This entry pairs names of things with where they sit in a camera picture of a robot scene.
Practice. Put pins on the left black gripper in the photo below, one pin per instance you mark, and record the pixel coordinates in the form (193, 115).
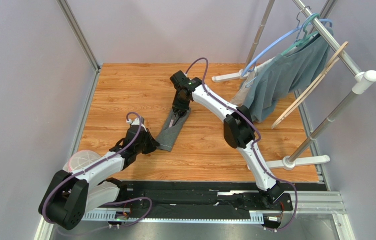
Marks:
(152, 146)

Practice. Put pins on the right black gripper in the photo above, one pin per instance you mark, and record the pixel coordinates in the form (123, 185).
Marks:
(180, 109)

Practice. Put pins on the grey stitched cloth napkin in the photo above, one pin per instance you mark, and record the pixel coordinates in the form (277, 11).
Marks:
(168, 136)

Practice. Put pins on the pink handled knife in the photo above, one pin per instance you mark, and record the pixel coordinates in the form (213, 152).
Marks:
(174, 119)

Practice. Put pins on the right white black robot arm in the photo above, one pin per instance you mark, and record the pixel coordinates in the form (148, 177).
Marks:
(238, 130)

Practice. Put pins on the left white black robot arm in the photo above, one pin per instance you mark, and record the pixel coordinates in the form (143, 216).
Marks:
(72, 194)

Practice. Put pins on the white mesh laundry bag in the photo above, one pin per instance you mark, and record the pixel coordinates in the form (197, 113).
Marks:
(80, 160)

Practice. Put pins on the blue clothes hanger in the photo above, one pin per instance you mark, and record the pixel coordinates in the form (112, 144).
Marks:
(281, 40)

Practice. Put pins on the teal hanging garment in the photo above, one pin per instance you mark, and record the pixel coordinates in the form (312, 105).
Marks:
(276, 78)

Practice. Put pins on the wooden clothes hanger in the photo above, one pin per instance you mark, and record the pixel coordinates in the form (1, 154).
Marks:
(331, 63)

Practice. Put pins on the metal clothes rack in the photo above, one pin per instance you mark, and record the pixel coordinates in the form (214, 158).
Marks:
(364, 80)

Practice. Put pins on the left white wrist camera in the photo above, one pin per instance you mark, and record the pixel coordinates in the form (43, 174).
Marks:
(136, 124)

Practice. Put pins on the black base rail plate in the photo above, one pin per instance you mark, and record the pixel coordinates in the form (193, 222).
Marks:
(198, 200)

